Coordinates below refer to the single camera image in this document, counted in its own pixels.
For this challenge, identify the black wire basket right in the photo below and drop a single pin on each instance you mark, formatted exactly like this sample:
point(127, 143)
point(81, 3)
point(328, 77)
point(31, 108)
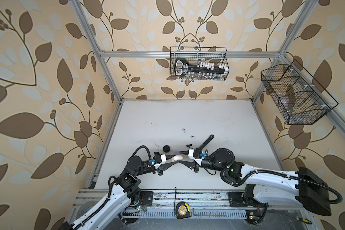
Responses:
point(300, 97)

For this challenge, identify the black round earbud case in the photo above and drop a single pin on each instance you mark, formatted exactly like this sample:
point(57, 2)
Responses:
point(166, 149)

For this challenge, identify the black wire basket back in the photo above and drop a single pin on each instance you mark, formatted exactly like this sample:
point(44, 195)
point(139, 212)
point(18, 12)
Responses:
point(206, 54)

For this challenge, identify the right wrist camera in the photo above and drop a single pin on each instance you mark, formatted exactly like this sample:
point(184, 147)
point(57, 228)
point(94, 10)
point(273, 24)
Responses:
point(196, 154)

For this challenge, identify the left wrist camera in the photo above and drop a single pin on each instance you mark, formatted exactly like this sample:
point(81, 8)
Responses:
point(158, 159)

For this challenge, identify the white earbud charging case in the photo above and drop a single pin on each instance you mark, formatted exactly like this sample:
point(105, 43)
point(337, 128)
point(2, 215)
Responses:
point(177, 158)

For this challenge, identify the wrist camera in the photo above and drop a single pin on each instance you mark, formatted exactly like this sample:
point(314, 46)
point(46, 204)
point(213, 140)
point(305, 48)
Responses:
point(196, 154)
point(158, 159)

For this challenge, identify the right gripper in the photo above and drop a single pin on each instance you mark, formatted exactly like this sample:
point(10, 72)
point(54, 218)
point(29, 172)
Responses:
point(192, 165)

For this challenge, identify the yellow black tape measure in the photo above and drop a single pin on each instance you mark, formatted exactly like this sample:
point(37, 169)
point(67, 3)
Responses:
point(182, 210)

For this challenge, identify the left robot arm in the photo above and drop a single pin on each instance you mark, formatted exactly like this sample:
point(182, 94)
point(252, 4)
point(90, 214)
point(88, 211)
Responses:
point(123, 191)

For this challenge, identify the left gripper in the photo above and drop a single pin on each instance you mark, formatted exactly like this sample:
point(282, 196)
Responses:
point(165, 168)

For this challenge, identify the black wire basket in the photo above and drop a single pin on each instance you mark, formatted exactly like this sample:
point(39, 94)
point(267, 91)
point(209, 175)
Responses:
point(206, 54)
point(300, 97)

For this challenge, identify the yellow handled screwdriver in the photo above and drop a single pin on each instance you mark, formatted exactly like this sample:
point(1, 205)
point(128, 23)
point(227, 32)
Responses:
point(303, 220)

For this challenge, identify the green pipe wrench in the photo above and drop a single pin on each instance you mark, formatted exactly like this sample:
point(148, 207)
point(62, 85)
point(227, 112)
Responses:
point(207, 141)

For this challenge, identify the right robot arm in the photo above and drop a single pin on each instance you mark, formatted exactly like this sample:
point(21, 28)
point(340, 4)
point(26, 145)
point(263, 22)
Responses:
point(300, 187)

